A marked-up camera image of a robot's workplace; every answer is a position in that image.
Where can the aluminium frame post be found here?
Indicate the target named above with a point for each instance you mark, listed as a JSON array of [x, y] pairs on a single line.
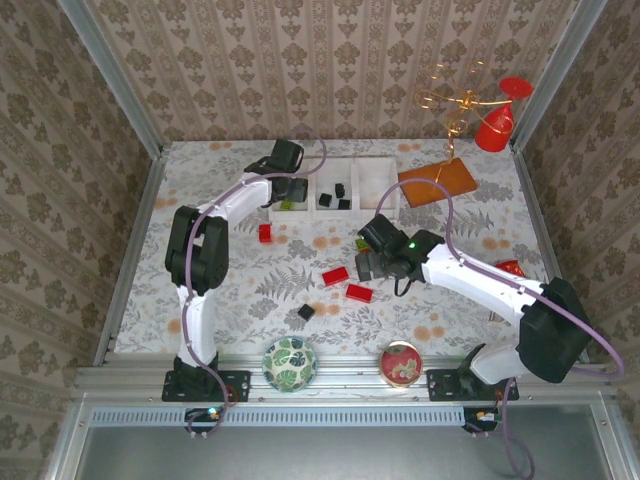
[[555, 75], [110, 75]]

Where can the square black lego brick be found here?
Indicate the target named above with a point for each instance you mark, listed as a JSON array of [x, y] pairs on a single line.
[[344, 204], [325, 200], [306, 312]]

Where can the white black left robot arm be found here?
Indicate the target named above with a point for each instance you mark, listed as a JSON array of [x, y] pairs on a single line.
[[200, 320]]

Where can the grey metal shelf panel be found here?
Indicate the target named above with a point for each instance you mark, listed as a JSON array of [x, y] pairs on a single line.
[[320, 455]]

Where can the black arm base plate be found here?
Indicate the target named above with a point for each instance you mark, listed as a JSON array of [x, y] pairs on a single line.
[[235, 385], [442, 385]]

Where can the leaf pattern bowl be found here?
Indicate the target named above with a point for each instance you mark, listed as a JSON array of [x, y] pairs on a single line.
[[290, 364]]

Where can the red snack packet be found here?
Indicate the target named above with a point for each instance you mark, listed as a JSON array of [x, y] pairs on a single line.
[[512, 266]]

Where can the small red lego brick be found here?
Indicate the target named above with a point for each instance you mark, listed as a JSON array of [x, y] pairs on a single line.
[[265, 233]]

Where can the tall black lego piece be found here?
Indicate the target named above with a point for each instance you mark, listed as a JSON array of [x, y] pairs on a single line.
[[340, 189]]

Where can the wooden base board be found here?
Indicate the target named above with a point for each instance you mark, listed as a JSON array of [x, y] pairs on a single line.
[[450, 177]]

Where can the floral patterned table cover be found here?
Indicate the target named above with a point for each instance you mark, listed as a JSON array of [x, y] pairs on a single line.
[[320, 335]]

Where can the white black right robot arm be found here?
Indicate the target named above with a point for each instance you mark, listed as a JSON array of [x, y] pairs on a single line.
[[475, 280]]

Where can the red patterned bowl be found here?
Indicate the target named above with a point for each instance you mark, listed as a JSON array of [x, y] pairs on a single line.
[[401, 364]]

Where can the red plastic goblet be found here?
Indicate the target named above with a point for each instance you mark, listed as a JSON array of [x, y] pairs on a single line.
[[495, 127]]

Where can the small controller board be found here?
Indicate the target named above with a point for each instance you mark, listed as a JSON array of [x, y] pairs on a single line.
[[482, 416], [207, 415]]

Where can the aluminium side rail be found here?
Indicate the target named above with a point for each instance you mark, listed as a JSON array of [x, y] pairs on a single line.
[[135, 250], [540, 225]]

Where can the aluminium mounting rail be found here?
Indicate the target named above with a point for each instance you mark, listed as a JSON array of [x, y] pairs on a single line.
[[350, 375]]

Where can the long green lego brick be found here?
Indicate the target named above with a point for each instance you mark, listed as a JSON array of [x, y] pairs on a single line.
[[287, 205]]

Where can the white three-compartment container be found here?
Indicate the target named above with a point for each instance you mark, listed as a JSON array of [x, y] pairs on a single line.
[[372, 185]]

